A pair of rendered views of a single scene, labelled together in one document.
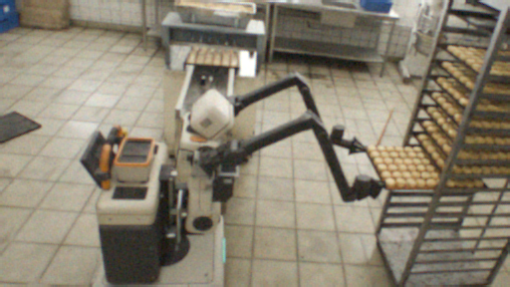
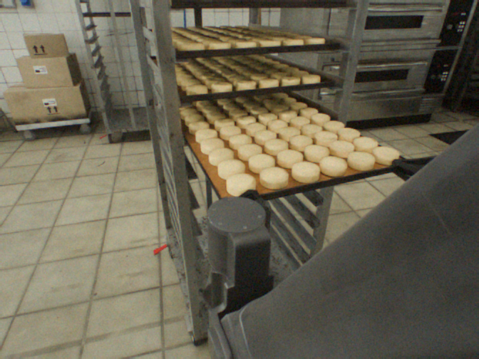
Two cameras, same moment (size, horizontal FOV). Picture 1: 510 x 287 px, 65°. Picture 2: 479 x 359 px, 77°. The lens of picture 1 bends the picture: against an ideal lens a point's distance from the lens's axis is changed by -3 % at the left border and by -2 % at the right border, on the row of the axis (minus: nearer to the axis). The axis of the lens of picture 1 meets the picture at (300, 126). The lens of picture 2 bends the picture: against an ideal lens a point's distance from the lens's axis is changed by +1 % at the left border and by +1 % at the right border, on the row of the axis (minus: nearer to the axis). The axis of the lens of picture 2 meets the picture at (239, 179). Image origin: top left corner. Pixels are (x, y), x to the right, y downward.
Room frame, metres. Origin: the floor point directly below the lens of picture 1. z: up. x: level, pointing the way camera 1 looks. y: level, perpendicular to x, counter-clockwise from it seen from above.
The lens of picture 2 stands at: (2.05, 0.01, 1.14)
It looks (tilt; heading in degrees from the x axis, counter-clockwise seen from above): 31 degrees down; 263
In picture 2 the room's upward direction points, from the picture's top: straight up
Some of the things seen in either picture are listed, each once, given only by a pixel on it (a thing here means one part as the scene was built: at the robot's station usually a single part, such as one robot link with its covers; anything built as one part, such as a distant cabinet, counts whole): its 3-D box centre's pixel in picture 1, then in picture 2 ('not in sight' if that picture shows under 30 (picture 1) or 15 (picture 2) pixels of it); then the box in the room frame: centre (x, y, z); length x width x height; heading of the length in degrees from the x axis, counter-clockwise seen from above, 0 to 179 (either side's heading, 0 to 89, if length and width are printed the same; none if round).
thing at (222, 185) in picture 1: (221, 168); not in sight; (1.64, 0.36, 0.83); 0.28 x 0.16 x 0.22; 14
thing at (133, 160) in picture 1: (135, 159); not in sight; (1.55, 0.75, 0.87); 0.23 x 0.15 x 0.11; 14
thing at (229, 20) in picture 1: (215, 13); not in sight; (2.94, 0.75, 1.25); 0.56 x 0.29 x 0.14; 101
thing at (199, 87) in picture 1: (206, 142); not in sight; (2.44, 0.65, 0.45); 0.70 x 0.34 x 0.90; 11
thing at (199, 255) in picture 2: (434, 193); (178, 197); (2.17, -0.94, 0.51); 0.64 x 0.03 x 0.03; 104
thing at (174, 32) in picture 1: (214, 44); not in sight; (2.94, 0.75, 1.01); 0.72 x 0.33 x 0.34; 101
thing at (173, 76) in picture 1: (215, 88); not in sight; (3.40, 0.84, 0.42); 1.28 x 0.72 x 0.84; 11
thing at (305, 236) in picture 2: (459, 248); (271, 196); (1.78, -1.04, 0.42); 0.64 x 0.03 x 0.03; 104
